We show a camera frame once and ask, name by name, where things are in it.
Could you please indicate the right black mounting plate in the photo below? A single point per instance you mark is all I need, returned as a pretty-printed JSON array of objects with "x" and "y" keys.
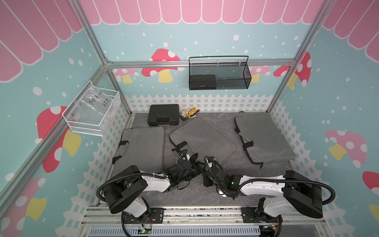
[{"x": 250, "y": 214}]

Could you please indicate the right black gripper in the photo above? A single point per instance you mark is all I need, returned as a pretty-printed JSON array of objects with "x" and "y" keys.
[{"x": 205, "y": 179}]

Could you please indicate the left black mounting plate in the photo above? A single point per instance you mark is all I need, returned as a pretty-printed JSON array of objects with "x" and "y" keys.
[{"x": 151, "y": 216}]

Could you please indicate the black box in basket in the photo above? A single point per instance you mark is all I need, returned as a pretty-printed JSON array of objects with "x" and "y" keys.
[{"x": 202, "y": 82}]

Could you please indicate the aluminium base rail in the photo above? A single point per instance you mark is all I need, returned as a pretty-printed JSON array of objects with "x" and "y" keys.
[{"x": 195, "y": 215}]

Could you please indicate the grey laptop bag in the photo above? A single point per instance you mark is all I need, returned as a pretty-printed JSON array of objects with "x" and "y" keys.
[
  {"x": 203, "y": 139},
  {"x": 261, "y": 140},
  {"x": 141, "y": 147}
]

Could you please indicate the clear plastic bag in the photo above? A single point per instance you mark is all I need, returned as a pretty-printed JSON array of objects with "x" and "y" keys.
[{"x": 95, "y": 107}]

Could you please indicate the black wire mesh basket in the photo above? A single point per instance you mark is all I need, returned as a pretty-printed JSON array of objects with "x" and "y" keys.
[{"x": 232, "y": 72}]

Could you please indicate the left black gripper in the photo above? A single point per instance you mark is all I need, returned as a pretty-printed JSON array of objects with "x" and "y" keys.
[{"x": 196, "y": 173}]

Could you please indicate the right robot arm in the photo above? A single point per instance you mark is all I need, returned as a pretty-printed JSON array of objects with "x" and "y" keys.
[{"x": 280, "y": 195}]

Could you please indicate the silver mouse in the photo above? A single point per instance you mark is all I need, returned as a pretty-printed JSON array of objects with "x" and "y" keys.
[{"x": 222, "y": 193}]

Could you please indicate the yellow black pliers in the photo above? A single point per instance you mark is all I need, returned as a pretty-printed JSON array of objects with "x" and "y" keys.
[{"x": 188, "y": 113}]

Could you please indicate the white wire basket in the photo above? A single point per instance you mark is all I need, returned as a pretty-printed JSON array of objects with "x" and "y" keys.
[{"x": 77, "y": 127}]

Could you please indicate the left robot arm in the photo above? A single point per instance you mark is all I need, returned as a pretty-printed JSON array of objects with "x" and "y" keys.
[{"x": 122, "y": 192}]

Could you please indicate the black plastic tool case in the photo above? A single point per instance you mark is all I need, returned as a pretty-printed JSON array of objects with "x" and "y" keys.
[{"x": 163, "y": 114}]

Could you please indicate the black mounting plate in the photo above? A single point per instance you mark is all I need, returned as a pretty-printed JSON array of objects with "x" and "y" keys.
[
  {"x": 151, "y": 216},
  {"x": 250, "y": 214}
]

